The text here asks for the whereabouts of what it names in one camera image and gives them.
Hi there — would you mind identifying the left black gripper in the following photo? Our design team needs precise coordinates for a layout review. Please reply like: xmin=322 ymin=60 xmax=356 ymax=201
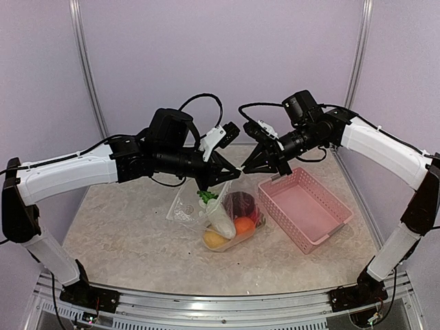
xmin=156 ymin=145 xmax=241 ymax=192

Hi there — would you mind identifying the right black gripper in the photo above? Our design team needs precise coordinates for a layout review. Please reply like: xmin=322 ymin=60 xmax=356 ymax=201
xmin=242 ymin=121 xmax=326 ymax=175

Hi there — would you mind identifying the dark purple fruit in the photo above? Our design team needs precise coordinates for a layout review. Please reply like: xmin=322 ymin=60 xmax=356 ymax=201
xmin=222 ymin=191 xmax=255 ymax=219

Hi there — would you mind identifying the clear dotted zip bag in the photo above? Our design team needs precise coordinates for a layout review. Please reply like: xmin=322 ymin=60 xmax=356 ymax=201
xmin=166 ymin=174 xmax=267 ymax=252

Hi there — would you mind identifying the orange fruit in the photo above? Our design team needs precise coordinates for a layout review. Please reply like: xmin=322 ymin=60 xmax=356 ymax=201
xmin=234 ymin=217 xmax=255 ymax=235

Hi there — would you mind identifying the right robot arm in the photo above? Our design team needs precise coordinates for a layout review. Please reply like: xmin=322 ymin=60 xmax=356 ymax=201
xmin=238 ymin=90 xmax=439 ymax=305

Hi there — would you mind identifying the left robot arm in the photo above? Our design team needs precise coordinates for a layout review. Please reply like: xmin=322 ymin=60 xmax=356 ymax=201
xmin=1 ymin=108 xmax=240 ymax=306

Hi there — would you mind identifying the pink perforated plastic basket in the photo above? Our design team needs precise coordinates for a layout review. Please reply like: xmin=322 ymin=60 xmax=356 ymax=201
xmin=258 ymin=167 xmax=353 ymax=254

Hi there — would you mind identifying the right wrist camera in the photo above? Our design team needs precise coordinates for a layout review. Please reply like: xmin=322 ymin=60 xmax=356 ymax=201
xmin=243 ymin=120 xmax=278 ymax=142

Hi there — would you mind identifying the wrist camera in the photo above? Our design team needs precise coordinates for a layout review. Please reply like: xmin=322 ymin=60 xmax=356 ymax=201
xmin=243 ymin=120 xmax=278 ymax=142
xmin=199 ymin=122 xmax=240 ymax=162

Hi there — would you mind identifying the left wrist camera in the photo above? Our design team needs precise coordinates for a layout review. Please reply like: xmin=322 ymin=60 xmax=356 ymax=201
xmin=199 ymin=122 xmax=240 ymax=162

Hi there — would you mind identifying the right aluminium frame post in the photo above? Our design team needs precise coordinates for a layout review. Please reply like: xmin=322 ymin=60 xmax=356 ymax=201
xmin=344 ymin=0 xmax=374 ymax=108

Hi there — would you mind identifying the aluminium frame post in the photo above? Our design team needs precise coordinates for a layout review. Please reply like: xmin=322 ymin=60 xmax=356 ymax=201
xmin=69 ymin=0 xmax=109 ymax=138
xmin=344 ymin=0 xmax=374 ymax=108

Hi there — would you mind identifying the front aluminium rail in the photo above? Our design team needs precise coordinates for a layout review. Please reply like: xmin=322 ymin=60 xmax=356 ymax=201
xmin=34 ymin=271 xmax=413 ymax=330

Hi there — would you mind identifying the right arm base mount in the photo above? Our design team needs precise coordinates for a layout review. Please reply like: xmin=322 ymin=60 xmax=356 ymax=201
xmin=328 ymin=266 xmax=388 ymax=312

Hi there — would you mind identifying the left aluminium frame post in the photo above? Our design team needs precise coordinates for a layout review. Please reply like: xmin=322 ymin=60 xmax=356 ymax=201
xmin=69 ymin=0 xmax=109 ymax=138

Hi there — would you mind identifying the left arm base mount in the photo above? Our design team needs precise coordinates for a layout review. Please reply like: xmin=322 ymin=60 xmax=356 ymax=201
xmin=60 ymin=270 xmax=120 ymax=314

